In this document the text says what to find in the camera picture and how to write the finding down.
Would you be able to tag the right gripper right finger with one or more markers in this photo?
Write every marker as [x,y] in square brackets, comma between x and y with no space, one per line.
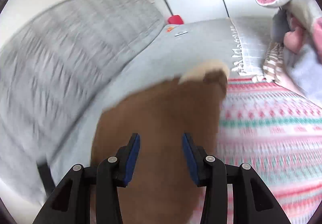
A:
[253,202]

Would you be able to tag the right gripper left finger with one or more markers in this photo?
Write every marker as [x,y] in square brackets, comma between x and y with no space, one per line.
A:
[69,201]

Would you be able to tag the brown coat with fur collar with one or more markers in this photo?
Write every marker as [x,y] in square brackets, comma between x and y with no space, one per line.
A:
[161,190]

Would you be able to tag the patterned knit blanket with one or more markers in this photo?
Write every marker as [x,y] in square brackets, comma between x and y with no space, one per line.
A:
[278,133]

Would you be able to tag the pale pink quilt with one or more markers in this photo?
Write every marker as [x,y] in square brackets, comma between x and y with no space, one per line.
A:
[286,82]

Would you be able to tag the grey quilted headboard cushion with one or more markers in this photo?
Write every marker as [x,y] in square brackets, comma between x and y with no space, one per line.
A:
[53,71]

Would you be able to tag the light blue fleece blanket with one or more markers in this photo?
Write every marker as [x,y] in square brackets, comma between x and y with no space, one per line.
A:
[304,69]

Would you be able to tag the red object by bed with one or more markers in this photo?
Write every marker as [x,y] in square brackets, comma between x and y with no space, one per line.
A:
[175,20]

